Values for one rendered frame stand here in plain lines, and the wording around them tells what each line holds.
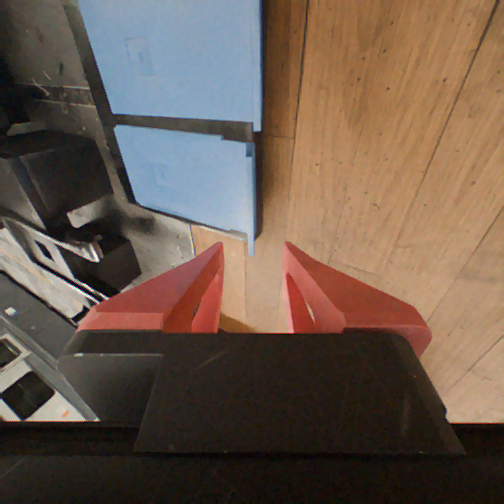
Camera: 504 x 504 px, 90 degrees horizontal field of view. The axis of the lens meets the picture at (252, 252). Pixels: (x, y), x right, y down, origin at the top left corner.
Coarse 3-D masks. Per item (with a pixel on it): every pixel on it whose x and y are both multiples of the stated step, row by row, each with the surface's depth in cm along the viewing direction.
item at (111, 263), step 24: (0, 144) 26; (24, 144) 26; (48, 144) 26; (72, 144) 26; (96, 144) 28; (48, 168) 25; (72, 168) 27; (96, 168) 29; (48, 192) 26; (72, 192) 28; (96, 192) 30; (120, 240) 36; (96, 264) 33; (120, 264) 36; (120, 288) 37
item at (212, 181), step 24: (120, 144) 23; (144, 144) 21; (168, 144) 20; (192, 144) 19; (216, 144) 18; (240, 144) 17; (144, 168) 23; (192, 168) 20; (216, 168) 19; (240, 168) 18; (144, 192) 25; (168, 192) 23; (192, 192) 21; (216, 192) 20; (240, 192) 19; (192, 216) 23; (216, 216) 22; (240, 216) 20
